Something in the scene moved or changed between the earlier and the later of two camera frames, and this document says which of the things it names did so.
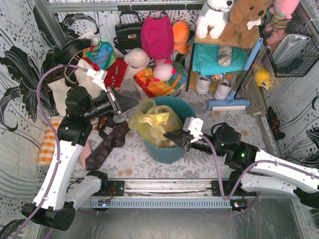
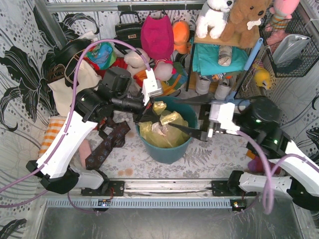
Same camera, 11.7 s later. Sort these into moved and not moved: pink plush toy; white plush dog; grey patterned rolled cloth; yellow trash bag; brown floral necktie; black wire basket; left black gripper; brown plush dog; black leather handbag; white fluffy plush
Moved: left black gripper; yellow trash bag
Not moved: black wire basket; pink plush toy; brown floral necktie; white fluffy plush; grey patterned rolled cloth; white plush dog; brown plush dog; black leather handbag
